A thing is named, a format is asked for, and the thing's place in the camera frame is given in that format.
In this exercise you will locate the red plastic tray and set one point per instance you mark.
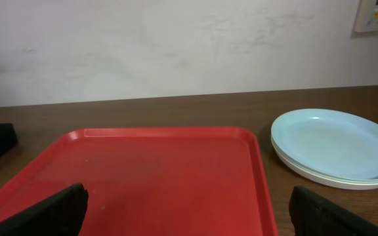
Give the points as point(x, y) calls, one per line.
point(154, 181)

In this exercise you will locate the wall control panel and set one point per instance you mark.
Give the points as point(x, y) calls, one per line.
point(367, 16)

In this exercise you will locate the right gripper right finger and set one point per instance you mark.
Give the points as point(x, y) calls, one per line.
point(313, 215)

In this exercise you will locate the white plate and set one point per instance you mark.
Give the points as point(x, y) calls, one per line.
point(340, 184)

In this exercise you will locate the light blue plate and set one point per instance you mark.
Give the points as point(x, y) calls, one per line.
point(330, 142)

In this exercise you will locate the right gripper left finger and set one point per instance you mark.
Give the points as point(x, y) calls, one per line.
point(61, 214)

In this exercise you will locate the mint green plate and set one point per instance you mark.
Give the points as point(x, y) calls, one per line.
point(307, 172)

